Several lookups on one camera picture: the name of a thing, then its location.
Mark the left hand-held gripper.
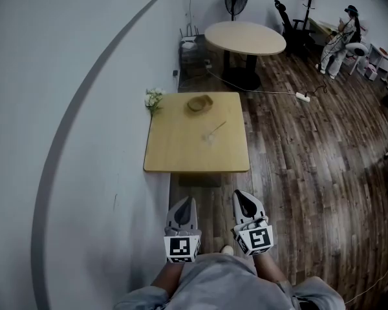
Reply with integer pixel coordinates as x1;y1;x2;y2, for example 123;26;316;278
163;196;203;265

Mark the white power cable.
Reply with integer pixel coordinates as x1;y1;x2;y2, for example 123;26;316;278
204;65;297;96

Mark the person's grey clothing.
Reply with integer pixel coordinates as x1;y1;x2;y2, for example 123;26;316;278
112;253;347;310

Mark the black office chair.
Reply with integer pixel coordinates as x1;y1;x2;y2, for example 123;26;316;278
274;0;317;59

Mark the black power cable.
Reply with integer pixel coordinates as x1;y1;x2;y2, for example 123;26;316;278
304;79;329;97

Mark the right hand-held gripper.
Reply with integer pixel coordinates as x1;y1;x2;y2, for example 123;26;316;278
231;189;275;257

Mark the white router with antennas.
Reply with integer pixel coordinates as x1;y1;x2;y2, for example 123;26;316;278
179;25;200;44

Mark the person's right forearm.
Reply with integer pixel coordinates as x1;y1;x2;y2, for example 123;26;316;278
252;253;294;289

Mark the black wire shelf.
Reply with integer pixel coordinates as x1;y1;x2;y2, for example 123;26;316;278
178;34;211;77

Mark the square wooden table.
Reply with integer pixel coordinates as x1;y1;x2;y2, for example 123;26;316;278
143;92;250;189

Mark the white flower bouquet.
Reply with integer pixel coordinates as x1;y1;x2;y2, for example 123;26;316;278
144;87;166;118

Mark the small white desk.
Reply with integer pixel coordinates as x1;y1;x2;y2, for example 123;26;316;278
365;43;388;74

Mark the person's left forearm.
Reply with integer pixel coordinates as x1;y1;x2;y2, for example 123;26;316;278
150;260;186;292

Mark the light wooden desk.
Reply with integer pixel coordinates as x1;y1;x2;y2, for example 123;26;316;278
307;17;343;47

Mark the thin light floor cable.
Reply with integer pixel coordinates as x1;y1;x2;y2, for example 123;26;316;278
344;259;388;305

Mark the round white stool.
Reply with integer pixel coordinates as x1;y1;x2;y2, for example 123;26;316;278
345;41;370;76

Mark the round beige table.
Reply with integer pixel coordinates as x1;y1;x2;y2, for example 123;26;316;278
204;21;287;92

